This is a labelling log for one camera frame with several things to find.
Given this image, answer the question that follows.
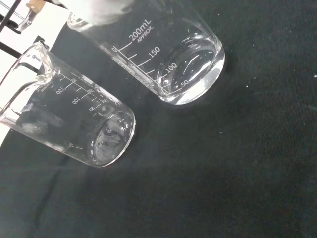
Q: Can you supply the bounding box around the black tripod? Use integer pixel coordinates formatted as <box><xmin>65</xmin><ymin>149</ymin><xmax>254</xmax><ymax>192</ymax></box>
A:
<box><xmin>0</xmin><ymin>0</ymin><xmax>54</xmax><ymax>75</ymax></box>

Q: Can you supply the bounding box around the black bench cloth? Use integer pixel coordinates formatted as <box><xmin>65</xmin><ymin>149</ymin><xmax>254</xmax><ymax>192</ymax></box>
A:
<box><xmin>0</xmin><ymin>0</ymin><xmax>317</xmax><ymax>238</ymax></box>

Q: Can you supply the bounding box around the clear glass beaker with spout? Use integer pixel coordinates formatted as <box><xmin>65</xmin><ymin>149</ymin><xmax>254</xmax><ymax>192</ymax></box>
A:
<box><xmin>0</xmin><ymin>41</ymin><xmax>137</xmax><ymax>169</ymax></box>

